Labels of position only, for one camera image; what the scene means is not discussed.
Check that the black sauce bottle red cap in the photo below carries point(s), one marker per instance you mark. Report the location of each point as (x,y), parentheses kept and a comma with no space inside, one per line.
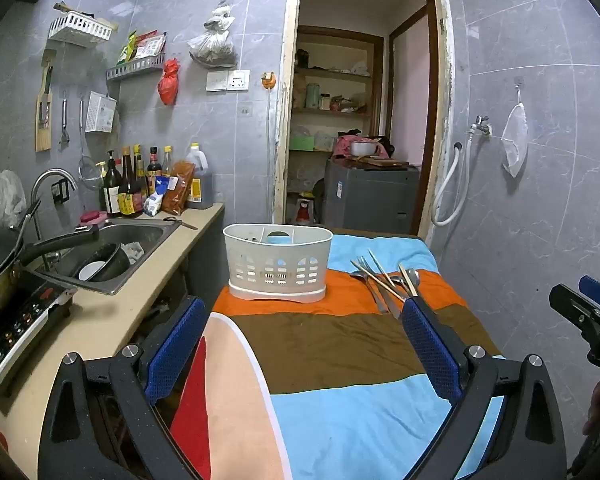
(154,170)

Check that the metal wall tap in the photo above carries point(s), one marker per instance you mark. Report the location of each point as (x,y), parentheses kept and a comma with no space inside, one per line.
(479,127)

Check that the beige kitchen counter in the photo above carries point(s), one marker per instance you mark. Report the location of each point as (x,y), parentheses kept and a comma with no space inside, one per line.
(130,310)

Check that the red plastic bag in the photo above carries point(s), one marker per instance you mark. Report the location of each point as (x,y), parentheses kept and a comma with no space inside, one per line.
(168,85)

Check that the green box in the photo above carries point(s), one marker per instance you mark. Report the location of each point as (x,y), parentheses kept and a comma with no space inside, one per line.
(301,143)

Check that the grey refrigerator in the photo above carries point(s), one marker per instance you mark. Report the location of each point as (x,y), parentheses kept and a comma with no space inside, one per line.
(370,195)

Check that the grey wall shelf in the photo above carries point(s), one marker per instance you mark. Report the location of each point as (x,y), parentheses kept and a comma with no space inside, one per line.
(135,67)

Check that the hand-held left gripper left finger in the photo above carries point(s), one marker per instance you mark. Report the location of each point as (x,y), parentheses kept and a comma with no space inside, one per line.
(175,345)

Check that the metal spoon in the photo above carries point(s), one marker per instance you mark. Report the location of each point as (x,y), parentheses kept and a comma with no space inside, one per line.
(357,276)
(413,276)

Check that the chrome faucet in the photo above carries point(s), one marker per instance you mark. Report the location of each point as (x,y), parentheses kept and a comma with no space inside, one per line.
(55,172)

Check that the green jar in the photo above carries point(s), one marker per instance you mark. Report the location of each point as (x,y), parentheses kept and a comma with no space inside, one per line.
(312,96)

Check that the orange spice packet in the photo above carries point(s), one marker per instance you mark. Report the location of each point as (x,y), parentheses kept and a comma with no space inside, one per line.
(177,190)

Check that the white plate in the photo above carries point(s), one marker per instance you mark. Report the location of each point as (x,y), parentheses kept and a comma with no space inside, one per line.
(91,271)

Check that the blue white salt bag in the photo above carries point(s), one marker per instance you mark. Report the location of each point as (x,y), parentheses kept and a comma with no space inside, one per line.
(156,200)

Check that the white power socket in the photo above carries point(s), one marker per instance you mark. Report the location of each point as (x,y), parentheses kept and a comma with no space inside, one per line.
(238,80)

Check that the pink soap dish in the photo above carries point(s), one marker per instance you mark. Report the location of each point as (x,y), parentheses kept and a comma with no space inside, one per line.
(92,218)

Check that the tall dark sauce bottle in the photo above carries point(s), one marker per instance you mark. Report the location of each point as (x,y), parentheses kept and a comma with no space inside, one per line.
(139,165)

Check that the steel kitchen sink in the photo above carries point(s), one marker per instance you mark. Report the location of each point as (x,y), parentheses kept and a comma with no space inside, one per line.
(140,232)

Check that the wooden shelf unit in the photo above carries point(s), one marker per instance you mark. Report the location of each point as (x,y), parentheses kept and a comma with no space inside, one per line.
(330,111)

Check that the white wall switch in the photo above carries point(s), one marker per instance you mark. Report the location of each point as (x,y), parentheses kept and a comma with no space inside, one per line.
(216,81)

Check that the pink cloth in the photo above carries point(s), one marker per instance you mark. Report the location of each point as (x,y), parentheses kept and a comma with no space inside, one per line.
(341,147)

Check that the dark cooking pot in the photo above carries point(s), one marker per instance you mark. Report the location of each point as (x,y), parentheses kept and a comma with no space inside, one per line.
(115,260)

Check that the red seasoning packet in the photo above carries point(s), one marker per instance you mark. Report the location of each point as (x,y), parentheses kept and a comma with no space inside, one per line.
(150,45)

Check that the wooden knife holder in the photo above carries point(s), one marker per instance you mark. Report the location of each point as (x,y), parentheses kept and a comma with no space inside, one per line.
(43,135)

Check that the grey dishcloth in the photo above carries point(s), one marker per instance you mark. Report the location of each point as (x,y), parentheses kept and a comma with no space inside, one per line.
(132,251)

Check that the white wall basket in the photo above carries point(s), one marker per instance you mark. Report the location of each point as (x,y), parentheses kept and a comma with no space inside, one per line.
(80,30)

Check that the dark pump bottle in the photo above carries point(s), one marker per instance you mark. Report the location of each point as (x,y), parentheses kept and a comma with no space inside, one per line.
(112,190)

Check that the white pot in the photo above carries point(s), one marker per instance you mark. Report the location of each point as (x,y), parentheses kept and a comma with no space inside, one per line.
(362,149)

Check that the metal mesh strainer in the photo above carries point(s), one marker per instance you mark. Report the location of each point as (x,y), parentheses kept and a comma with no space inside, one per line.
(90,170)

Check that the orange wall hook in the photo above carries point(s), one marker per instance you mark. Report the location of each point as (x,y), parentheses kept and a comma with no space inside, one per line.
(267,80)

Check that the wooden chopstick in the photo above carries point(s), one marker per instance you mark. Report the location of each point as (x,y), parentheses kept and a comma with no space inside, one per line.
(403,272)
(377,280)
(387,290)

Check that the white plastic bag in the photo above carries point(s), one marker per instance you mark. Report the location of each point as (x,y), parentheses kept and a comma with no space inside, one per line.
(2,200)

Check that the clear bottle yellow cap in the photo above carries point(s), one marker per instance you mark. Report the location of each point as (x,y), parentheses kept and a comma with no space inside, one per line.
(166,160)

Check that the worn cream door frame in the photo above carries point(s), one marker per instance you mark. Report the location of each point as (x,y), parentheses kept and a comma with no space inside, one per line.
(287,110)

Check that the clear bag of dried goods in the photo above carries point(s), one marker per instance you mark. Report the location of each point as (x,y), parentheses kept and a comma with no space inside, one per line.
(212,47)

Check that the person's right hand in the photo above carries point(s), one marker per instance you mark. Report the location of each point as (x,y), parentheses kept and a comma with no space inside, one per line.
(595,407)

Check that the large dark liquid jug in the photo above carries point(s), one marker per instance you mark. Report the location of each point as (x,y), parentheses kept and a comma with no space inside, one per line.
(202,185)

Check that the striped colourful blanket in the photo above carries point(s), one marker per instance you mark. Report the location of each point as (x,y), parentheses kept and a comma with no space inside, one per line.
(340,340)

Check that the metal peeler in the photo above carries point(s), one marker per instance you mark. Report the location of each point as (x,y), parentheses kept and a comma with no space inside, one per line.
(64,130)

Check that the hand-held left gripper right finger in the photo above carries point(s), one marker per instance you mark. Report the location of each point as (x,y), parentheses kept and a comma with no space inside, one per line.
(430,345)

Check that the black induction cooker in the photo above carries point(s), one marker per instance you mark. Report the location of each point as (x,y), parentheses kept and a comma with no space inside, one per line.
(15,330)

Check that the wooden board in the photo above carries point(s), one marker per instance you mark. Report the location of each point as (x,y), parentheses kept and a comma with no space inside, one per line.
(385,162)

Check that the black wall socket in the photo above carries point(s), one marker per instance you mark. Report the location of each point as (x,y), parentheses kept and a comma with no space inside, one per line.
(60,191)

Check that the dark sauce bottle yellow label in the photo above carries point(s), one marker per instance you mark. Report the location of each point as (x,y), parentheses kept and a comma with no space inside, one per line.
(129,195)

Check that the white plastic utensil basket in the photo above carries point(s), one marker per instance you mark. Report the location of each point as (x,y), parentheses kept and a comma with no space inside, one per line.
(280,270)

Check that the white perforated wall holder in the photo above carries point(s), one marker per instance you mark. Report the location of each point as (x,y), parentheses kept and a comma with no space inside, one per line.
(100,112)

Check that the green seasoning packet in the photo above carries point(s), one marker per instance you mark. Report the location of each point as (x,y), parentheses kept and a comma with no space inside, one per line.
(126,47)

